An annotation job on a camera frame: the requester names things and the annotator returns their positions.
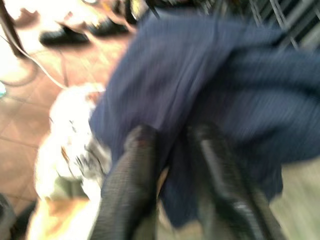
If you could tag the black shoe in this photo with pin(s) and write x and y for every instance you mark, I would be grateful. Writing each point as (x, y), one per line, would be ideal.
(110, 27)
(63, 36)

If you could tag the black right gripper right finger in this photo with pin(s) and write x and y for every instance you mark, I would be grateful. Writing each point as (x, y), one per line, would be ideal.
(225, 185)

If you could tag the navy blue garment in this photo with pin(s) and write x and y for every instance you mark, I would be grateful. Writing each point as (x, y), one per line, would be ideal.
(190, 82)

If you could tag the white patterned cloth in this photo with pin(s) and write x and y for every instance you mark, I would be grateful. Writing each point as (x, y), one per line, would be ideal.
(72, 140)

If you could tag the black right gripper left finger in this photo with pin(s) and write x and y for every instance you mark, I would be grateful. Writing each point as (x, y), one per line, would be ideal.
(127, 180)

